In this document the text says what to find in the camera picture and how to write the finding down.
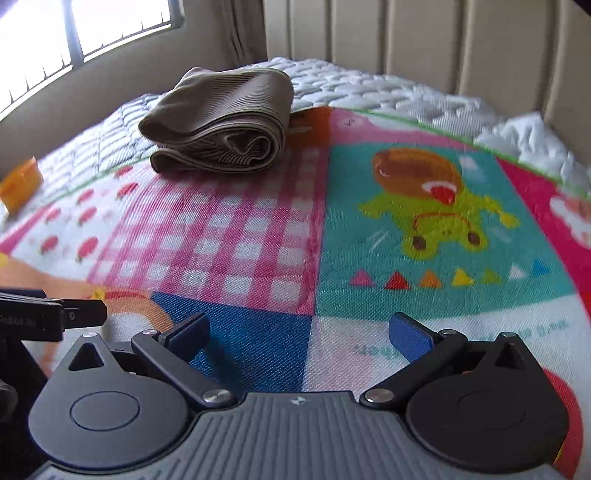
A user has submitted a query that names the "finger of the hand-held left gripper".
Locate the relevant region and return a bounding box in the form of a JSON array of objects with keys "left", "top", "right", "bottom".
[{"left": 60, "top": 298, "right": 108, "bottom": 330}]

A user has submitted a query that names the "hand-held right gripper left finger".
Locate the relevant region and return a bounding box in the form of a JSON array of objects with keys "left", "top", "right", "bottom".
[{"left": 68, "top": 313, "right": 237, "bottom": 411}]

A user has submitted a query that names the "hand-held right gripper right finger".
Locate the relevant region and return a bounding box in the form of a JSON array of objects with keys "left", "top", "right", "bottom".
[{"left": 360, "top": 313, "right": 533, "bottom": 409}]

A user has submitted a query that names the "brown striped knit garment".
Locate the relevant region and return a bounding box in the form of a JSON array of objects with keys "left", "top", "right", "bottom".
[{"left": 139, "top": 67, "right": 295, "bottom": 175}]

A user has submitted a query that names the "colourful cartoon printed blanket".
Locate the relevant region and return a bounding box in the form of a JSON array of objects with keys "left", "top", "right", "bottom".
[{"left": 0, "top": 107, "right": 591, "bottom": 416}]

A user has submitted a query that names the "yellow plastic cup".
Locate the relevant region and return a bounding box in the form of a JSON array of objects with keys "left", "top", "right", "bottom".
[{"left": 0, "top": 156, "right": 43, "bottom": 217}]

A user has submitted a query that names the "grey quilted mattress pad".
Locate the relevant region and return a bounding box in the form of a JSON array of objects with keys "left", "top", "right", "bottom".
[{"left": 37, "top": 56, "right": 574, "bottom": 185}]

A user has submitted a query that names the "barred window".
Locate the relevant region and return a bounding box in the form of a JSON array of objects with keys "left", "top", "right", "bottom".
[{"left": 0, "top": 0, "right": 184, "bottom": 121}]

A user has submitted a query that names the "beige padded bed headboard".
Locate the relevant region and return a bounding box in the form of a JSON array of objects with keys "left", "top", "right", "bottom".
[{"left": 263, "top": 0, "right": 591, "bottom": 139}]

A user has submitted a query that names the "beige curtain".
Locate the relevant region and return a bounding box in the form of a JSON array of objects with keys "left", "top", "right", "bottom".
[{"left": 221, "top": 0, "right": 269, "bottom": 71}]

